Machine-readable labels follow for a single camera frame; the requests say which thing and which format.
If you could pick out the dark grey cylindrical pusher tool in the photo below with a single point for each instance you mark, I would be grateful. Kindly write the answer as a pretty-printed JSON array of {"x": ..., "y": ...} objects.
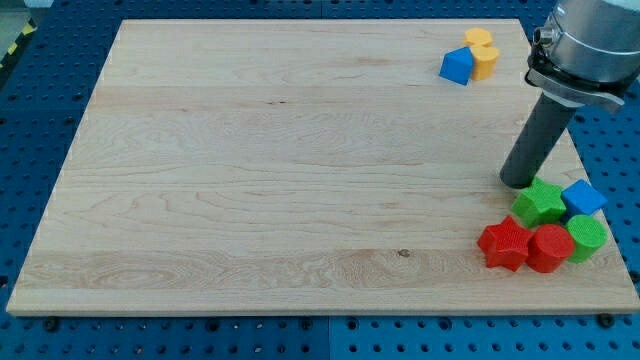
[{"x": 546, "y": 123}]

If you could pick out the yellow heart block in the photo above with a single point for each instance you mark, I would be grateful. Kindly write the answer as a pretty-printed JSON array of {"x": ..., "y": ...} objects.
[{"x": 484, "y": 61}]

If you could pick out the red star block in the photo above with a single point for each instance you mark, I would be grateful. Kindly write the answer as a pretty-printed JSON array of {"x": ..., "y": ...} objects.
[{"x": 505, "y": 244}]

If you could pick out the blue cube block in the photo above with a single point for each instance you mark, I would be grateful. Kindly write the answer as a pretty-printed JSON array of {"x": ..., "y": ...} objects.
[{"x": 581, "y": 198}]

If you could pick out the green star block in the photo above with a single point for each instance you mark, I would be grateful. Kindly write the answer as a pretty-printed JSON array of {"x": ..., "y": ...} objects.
[{"x": 539, "y": 204}]

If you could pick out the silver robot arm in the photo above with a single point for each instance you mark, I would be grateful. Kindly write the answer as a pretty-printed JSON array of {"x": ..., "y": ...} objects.
[{"x": 587, "y": 53}]

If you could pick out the wooden board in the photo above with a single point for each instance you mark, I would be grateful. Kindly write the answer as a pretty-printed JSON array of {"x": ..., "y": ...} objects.
[{"x": 295, "y": 167}]

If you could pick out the blue triangle block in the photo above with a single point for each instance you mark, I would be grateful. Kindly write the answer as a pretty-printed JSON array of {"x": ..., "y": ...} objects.
[{"x": 457, "y": 66}]

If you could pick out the green cylinder block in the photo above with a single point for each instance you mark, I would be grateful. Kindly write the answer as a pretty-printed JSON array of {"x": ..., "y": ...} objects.
[{"x": 589, "y": 235}]

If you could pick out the yellow cylinder block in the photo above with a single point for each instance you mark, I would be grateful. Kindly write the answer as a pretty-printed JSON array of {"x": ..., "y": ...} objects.
[{"x": 477, "y": 36}]

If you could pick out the red cylinder block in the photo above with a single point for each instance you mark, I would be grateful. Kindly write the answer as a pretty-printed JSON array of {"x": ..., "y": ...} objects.
[{"x": 549, "y": 248}]

